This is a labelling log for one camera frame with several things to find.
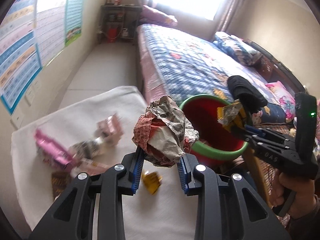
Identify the crumpled pink carton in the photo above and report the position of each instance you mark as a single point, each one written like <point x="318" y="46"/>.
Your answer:
<point x="110" y="127"/>

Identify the pink curtain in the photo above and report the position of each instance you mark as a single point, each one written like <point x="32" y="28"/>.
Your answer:
<point x="232" y="10"/>

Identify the blue wall poster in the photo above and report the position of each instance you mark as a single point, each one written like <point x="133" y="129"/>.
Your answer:
<point x="17" y="55"/>

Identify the red patterned wrapper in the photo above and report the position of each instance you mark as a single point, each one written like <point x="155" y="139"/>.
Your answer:
<point x="165" y="125"/>

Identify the small red bucket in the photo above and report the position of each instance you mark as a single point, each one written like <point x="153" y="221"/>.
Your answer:
<point x="111" y="33"/>

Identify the green wall poster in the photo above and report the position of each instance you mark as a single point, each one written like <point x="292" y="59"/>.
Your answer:
<point x="73" y="12"/>

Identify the flat pink carton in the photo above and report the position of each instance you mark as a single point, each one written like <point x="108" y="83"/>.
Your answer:
<point x="90" y="167"/>

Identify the red bucket with green rim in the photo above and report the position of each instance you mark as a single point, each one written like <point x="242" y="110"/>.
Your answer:
<point x="212" y="130"/>

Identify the small red box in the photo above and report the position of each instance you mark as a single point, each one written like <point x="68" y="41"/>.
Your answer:
<point x="116" y="1"/>

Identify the white wall chart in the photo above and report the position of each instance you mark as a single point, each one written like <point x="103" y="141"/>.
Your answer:
<point x="50" y="25"/>

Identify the black cloth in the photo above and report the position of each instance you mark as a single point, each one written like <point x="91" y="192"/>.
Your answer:
<point x="245" y="90"/>

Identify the dark wooden headboard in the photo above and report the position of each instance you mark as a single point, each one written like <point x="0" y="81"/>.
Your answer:
<point x="275" y="67"/>

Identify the pink bedspread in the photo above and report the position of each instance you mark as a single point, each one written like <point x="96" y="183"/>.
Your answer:
<point x="150" y="80"/>

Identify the person's right forearm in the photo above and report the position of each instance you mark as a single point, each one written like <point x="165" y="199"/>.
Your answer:
<point x="307" y="227"/>

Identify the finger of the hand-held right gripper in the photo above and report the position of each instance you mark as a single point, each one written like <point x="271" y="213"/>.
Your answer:
<point x="240" y="132"/>
<point x="252" y="129"/>

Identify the brown snack wrapper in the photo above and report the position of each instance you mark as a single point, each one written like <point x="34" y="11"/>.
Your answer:
<point x="60" y="182"/>

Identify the white wall plate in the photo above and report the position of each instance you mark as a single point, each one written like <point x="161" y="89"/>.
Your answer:
<point x="17" y="118"/>

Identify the yellow snack packet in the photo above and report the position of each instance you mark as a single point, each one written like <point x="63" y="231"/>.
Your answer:
<point x="151" y="181"/>
<point x="228" y="115"/>

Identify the pink snack wrapper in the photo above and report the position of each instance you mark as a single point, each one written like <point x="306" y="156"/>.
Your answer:
<point x="50" y="145"/>

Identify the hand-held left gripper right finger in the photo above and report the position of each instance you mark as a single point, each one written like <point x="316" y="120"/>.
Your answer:
<point x="183" y="175"/>

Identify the person's right hand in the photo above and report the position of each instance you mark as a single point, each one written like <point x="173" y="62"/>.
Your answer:
<point x="300" y="197"/>

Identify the paper cup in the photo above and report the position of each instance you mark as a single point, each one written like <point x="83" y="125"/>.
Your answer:
<point x="85" y="147"/>

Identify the pink printed cloth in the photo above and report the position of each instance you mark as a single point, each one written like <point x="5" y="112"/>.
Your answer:
<point x="282" y="97"/>

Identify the dark side table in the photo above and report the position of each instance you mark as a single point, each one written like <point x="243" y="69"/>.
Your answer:
<point x="130" y="8"/>

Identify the bed with patchwork quilt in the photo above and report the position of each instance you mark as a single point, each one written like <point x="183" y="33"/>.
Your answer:
<point x="187" y="55"/>

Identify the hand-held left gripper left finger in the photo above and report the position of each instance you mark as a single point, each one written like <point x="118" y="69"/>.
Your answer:
<point x="137" y="170"/>

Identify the brown wooden chair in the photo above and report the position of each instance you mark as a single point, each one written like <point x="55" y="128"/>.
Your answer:
<point x="255" y="165"/>

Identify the blue floral pillow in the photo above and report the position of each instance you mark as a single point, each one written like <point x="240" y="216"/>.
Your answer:
<point x="232" y="45"/>

